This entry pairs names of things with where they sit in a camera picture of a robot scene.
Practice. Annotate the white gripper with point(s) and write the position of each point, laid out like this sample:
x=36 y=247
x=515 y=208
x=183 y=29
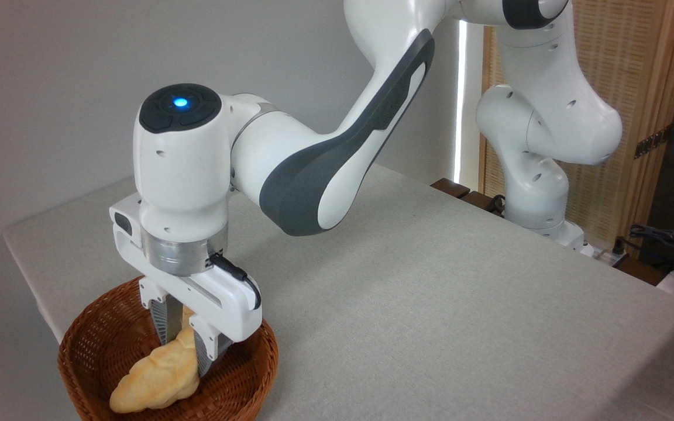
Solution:
x=226 y=298

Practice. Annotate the long twisted bread loaf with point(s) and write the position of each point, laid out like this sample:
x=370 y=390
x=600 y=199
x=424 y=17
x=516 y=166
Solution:
x=150 y=380

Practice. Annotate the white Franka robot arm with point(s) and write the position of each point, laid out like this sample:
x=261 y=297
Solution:
x=182 y=169

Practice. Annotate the small round bread roll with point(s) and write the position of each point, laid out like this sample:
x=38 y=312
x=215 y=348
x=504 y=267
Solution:
x=188 y=318

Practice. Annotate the brown wicker basket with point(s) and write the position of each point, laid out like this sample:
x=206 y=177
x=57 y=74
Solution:
x=91 y=342

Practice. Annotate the white power strip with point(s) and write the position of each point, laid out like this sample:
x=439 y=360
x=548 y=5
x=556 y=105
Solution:
x=606 y=255

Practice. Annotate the dark metal screen hinge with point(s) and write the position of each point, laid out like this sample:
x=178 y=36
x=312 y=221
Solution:
x=653 y=142

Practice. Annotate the wooden folding screen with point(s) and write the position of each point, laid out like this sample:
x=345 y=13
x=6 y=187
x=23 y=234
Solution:
x=635 y=70

